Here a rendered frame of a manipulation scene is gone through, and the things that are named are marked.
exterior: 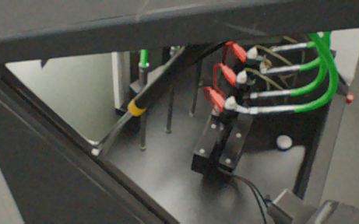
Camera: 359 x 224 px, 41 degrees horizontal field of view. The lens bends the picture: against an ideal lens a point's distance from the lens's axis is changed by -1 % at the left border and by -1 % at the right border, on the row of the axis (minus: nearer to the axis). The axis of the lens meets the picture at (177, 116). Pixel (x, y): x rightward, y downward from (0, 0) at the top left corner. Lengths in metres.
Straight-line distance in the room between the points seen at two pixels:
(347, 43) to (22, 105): 1.02
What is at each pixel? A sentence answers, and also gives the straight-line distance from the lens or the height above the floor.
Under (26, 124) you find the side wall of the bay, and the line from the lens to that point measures 0.71.
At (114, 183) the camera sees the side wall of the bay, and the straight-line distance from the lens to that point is 0.75.
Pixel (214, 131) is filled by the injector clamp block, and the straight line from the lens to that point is 1.17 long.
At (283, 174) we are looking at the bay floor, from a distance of 1.32.
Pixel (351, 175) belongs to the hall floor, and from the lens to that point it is 2.43.
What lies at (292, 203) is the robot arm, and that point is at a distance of 0.87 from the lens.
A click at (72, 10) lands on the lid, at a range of 0.49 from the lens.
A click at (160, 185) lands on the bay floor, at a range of 1.25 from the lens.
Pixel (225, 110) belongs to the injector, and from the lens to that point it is 1.03.
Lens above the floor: 1.93
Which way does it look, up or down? 53 degrees down
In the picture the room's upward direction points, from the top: 6 degrees clockwise
